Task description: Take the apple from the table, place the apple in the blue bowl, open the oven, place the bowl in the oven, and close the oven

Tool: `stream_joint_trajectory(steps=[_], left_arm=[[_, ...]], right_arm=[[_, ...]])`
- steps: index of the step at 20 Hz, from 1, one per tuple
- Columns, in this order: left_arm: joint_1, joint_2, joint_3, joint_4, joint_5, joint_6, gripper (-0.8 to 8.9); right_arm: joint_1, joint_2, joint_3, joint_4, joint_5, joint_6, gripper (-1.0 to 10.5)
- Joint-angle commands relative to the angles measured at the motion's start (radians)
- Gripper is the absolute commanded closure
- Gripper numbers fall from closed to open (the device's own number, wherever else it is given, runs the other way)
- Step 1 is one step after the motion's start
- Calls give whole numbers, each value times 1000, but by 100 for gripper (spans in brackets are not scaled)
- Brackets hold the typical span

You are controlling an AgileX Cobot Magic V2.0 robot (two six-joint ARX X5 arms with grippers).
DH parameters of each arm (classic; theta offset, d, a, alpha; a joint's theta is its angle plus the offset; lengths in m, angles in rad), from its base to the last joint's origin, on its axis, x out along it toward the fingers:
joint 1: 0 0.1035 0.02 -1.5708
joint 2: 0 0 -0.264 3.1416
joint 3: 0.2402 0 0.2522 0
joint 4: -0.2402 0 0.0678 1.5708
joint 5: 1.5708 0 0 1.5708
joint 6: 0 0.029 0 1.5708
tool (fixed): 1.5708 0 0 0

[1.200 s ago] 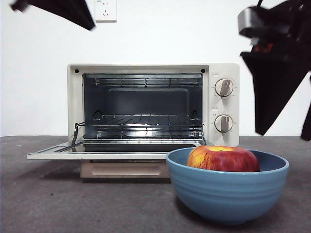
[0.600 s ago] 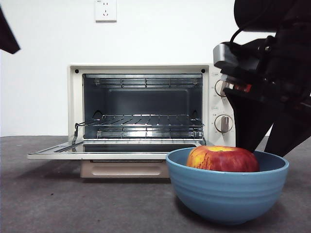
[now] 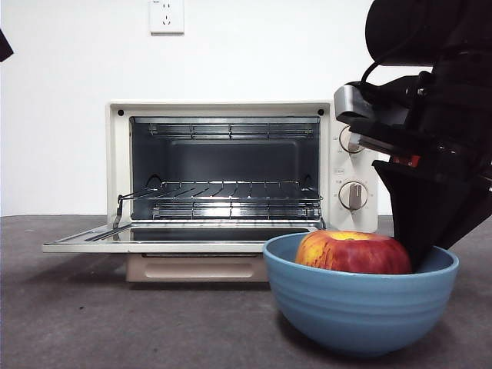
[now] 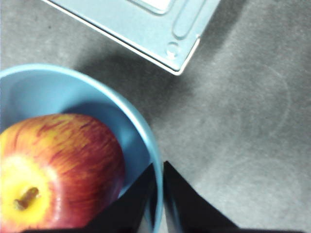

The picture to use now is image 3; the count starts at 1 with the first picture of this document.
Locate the glass oven door with handle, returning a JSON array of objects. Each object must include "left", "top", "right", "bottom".
[{"left": 42, "top": 194, "right": 314, "bottom": 284}]

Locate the red yellow apple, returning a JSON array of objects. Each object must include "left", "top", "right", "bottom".
[{"left": 294, "top": 229, "right": 412, "bottom": 275}]

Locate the cream timer knob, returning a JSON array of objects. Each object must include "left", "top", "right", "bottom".
[{"left": 337, "top": 181, "right": 370, "bottom": 211}]

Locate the metal wire oven rack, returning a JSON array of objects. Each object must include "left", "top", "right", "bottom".
[{"left": 117, "top": 180, "right": 324, "bottom": 203}]

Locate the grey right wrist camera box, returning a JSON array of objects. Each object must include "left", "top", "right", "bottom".
[{"left": 333, "top": 85, "right": 376, "bottom": 118}]

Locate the cream Toshiba toaster oven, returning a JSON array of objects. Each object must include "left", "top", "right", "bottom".
[{"left": 42, "top": 98, "right": 380, "bottom": 284}]

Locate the blue ribbed bowl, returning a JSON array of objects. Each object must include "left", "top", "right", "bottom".
[{"left": 262, "top": 231, "right": 460, "bottom": 357}]

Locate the white wall socket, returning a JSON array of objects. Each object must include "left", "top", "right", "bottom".
[{"left": 149, "top": 0, "right": 185, "bottom": 36}]

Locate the cream temperature knob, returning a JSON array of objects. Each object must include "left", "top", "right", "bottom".
[{"left": 339, "top": 125, "right": 366, "bottom": 155}]

